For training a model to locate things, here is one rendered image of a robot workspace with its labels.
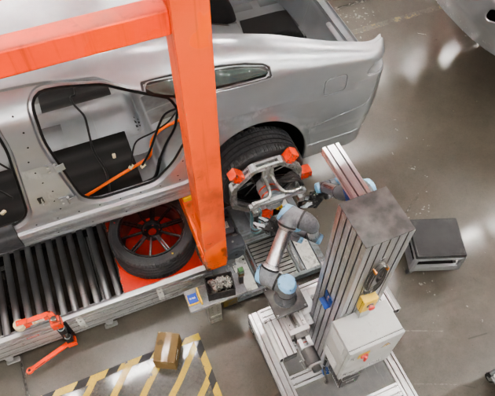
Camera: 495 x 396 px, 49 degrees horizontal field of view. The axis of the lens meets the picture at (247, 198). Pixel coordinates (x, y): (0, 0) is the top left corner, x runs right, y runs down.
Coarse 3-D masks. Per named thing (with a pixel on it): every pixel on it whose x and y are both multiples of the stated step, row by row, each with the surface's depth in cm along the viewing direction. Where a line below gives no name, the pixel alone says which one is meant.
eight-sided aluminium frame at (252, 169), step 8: (264, 160) 369; (272, 160) 371; (280, 160) 369; (248, 168) 367; (256, 168) 365; (264, 168) 367; (296, 168) 383; (248, 176) 367; (232, 184) 375; (240, 184) 371; (288, 184) 406; (296, 184) 400; (232, 192) 375; (280, 192) 409; (232, 200) 384; (240, 208) 397; (264, 208) 410
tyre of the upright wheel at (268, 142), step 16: (256, 128) 377; (272, 128) 382; (224, 144) 379; (240, 144) 373; (256, 144) 369; (272, 144) 371; (288, 144) 381; (224, 160) 375; (240, 160) 367; (256, 160) 371; (224, 176) 374; (224, 192) 387
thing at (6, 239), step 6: (12, 222) 361; (0, 228) 353; (6, 228) 353; (12, 228) 355; (0, 234) 354; (6, 234) 356; (12, 234) 358; (0, 240) 357; (6, 240) 358; (12, 240) 360; (18, 240) 362; (0, 246) 359; (6, 246) 361; (12, 246) 364; (18, 246) 367; (24, 246) 370; (0, 252) 364
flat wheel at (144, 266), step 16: (160, 208) 432; (176, 208) 420; (112, 224) 412; (128, 224) 415; (144, 224) 415; (160, 224) 415; (112, 240) 404; (144, 240) 408; (192, 240) 411; (128, 256) 397; (144, 256) 397; (160, 256) 397; (176, 256) 398; (128, 272) 412; (144, 272) 401; (160, 272) 404
